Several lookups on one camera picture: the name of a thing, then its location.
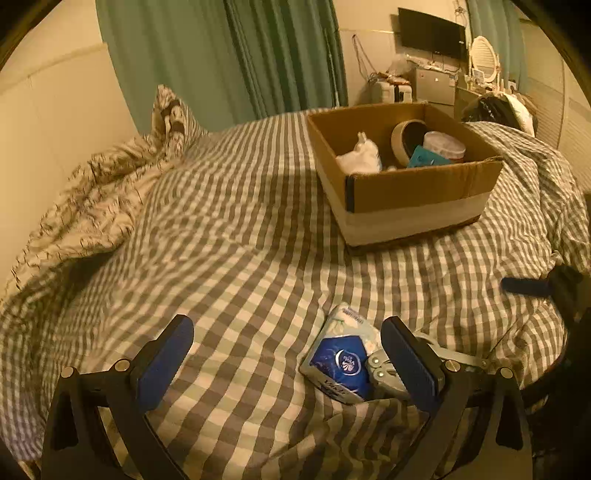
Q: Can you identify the oval vanity mirror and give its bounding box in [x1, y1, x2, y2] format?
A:
[470, 35, 501, 84]

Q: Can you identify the small green curtain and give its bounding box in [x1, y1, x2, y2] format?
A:
[467, 0, 528, 92]

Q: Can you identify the white lidded round jar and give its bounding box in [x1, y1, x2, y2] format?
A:
[423, 131, 466, 162]

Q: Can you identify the beige tape roll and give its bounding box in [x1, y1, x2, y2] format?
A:
[391, 119, 429, 168]

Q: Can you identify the white coiled cable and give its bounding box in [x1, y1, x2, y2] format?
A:
[365, 332, 491, 401]

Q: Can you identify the blue tissue pack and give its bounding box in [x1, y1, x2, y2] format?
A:
[300, 303, 382, 405]

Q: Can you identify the black wall television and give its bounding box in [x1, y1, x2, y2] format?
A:
[398, 8, 467, 61]

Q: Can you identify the floral patterned quilt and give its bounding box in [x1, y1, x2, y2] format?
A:
[1, 133, 186, 303]

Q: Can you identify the grey checkered bed cover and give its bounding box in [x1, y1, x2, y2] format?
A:
[1, 114, 590, 479]

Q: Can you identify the vanity desk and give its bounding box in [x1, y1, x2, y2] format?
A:
[454, 85, 480, 118]

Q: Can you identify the grey mini fridge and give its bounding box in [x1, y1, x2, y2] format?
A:
[412, 68, 456, 116]

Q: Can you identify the black and white jacket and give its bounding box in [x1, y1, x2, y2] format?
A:
[461, 92, 538, 137]

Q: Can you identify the checkered pillow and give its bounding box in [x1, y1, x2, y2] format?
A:
[150, 84, 208, 155]

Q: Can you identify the blue foil snack packet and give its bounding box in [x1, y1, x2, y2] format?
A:
[408, 145, 452, 168]

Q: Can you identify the white louvered wardrobe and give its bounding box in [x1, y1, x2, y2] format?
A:
[520, 19, 590, 192]

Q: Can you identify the brown cardboard box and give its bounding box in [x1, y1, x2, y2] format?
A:
[307, 103, 503, 247]

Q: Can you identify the large green curtain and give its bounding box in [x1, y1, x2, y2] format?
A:
[96, 1, 348, 133]

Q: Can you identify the white suitcase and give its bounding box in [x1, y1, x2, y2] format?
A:
[372, 81, 413, 104]

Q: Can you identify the white bear figurine toy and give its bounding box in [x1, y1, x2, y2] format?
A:
[353, 132, 383, 174]

